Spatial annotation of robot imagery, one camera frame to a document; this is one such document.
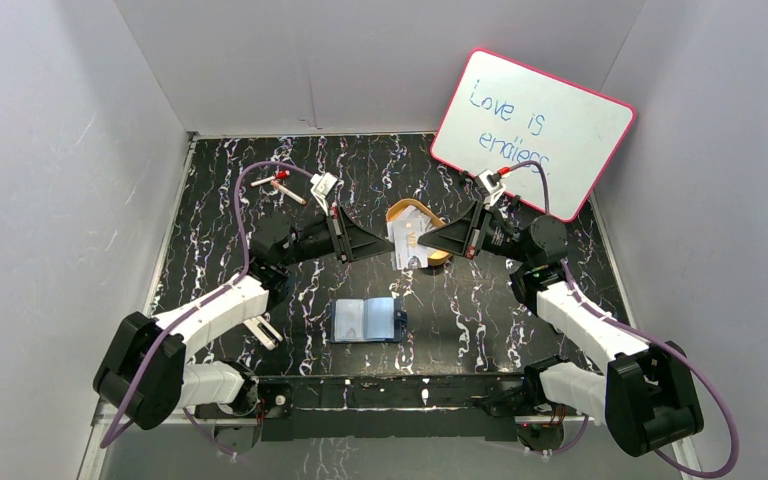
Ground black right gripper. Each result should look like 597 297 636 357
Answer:
417 199 532 266

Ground silver credit card stack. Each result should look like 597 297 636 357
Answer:
387 205 448 272

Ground blue leather card holder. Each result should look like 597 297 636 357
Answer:
330 297 408 343

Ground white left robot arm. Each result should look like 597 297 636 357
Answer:
93 205 395 439

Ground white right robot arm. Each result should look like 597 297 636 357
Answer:
418 202 704 457

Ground yellow oval tray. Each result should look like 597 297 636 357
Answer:
385 197 455 266

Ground orange capped marker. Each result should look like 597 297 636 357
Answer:
270 180 307 205

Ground red capped marker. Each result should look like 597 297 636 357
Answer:
250 170 291 188

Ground pink framed whiteboard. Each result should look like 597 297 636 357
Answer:
430 49 636 222

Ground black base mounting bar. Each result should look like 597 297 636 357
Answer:
191 374 624 444

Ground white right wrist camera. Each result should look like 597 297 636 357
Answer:
474 169 506 209

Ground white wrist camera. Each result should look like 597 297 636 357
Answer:
310 172 338 215
474 169 506 209

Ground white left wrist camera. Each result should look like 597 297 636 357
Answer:
310 172 338 215

